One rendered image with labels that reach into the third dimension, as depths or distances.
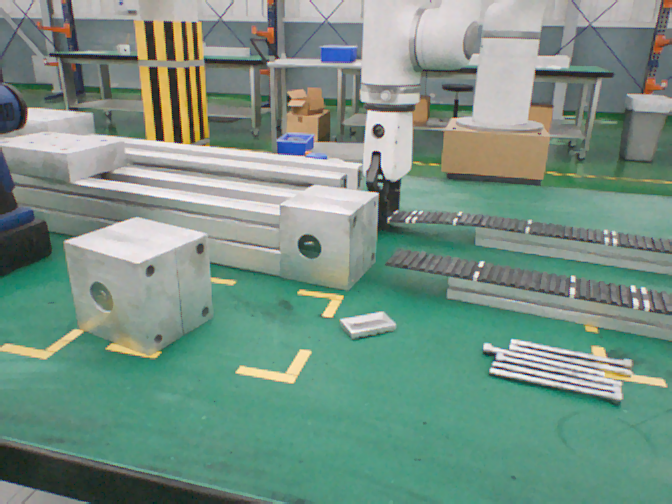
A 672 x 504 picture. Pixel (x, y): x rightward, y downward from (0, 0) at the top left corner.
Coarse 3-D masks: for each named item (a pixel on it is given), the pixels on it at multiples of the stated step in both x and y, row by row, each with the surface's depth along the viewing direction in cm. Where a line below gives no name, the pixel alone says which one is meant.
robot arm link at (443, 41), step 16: (448, 0) 68; (464, 0) 68; (480, 0) 71; (432, 16) 71; (448, 16) 69; (464, 16) 69; (416, 32) 71; (432, 32) 70; (448, 32) 69; (464, 32) 70; (416, 48) 72; (432, 48) 71; (448, 48) 70; (464, 48) 70; (432, 64) 73; (448, 64) 72; (464, 64) 72
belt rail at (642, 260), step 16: (480, 240) 80; (496, 240) 79; (512, 240) 79; (528, 240) 77; (544, 240) 76; (560, 240) 76; (560, 256) 76; (576, 256) 76; (592, 256) 75; (608, 256) 74; (624, 256) 74; (640, 256) 72; (656, 256) 72; (656, 272) 72
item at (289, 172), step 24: (144, 144) 103; (168, 144) 102; (144, 168) 96; (168, 168) 95; (192, 168) 93; (216, 168) 90; (240, 168) 88; (264, 168) 87; (288, 168) 86; (312, 168) 91; (336, 168) 90; (360, 168) 89
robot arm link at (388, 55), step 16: (368, 0) 73; (384, 0) 72; (400, 0) 71; (416, 0) 72; (368, 16) 74; (384, 16) 72; (400, 16) 72; (416, 16) 72; (368, 32) 75; (384, 32) 73; (400, 32) 72; (368, 48) 75; (384, 48) 74; (400, 48) 73; (368, 64) 76; (384, 64) 75; (400, 64) 74; (416, 64) 74; (368, 80) 77; (384, 80) 75; (400, 80) 75; (416, 80) 77
